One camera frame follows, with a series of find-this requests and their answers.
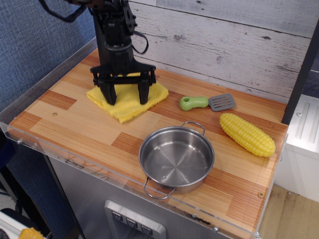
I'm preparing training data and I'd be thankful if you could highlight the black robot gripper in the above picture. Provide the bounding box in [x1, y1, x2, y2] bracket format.
[90, 48, 156, 106]

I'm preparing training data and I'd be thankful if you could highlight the yellow cloth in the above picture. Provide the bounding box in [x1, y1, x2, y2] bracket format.
[86, 83, 169, 123]

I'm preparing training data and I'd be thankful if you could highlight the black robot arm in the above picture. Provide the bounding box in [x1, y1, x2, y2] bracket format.
[70, 0, 156, 105]

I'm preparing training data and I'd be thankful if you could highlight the stainless steel pot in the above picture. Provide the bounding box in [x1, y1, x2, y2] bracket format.
[139, 122, 215, 200]

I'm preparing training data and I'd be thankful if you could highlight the clear acrylic table guard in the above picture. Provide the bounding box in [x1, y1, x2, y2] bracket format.
[0, 41, 288, 239]

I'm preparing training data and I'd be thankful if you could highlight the green grey toy spatula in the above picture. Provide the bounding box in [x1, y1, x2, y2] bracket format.
[179, 94, 236, 112]

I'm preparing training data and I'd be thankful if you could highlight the yellow plastic toy corn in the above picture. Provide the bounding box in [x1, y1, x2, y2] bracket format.
[219, 113, 276, 157]

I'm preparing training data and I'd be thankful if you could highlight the silver button control panel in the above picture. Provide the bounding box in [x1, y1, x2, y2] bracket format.
[105, 200, 167, 239]

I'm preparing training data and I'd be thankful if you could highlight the yellow black object bottom left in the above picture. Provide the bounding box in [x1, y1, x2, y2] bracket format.
[0, 227, 48, 239]

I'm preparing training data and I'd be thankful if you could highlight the white metal side unit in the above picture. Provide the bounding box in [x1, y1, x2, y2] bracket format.
[274, 95, 319, 202]

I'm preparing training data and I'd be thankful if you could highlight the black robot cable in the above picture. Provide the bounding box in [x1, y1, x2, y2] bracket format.
[38, 0, 150, 55]

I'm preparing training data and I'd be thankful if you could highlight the black right frame post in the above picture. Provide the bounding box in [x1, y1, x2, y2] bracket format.
[281, 0, 319, 124]

